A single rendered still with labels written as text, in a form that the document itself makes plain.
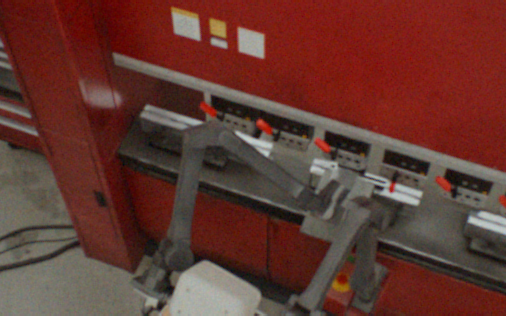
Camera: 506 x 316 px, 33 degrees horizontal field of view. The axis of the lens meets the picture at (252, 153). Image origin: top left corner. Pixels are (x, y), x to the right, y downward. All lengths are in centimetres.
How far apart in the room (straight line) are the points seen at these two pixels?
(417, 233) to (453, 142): 53
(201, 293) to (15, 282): 179
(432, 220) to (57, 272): 177
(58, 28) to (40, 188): 179
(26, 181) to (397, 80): 230
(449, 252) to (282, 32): 103
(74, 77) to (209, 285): 81
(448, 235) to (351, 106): 68
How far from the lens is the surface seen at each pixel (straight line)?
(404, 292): 331
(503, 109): 245
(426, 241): 303
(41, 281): 400
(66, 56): 265
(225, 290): 235
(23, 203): 421
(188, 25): 261
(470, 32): 225
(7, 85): 305
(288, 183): 258
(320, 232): 286
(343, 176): 297
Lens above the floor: 353
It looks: 57 degrees down
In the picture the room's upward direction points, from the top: 1 degrees counter-clockwise
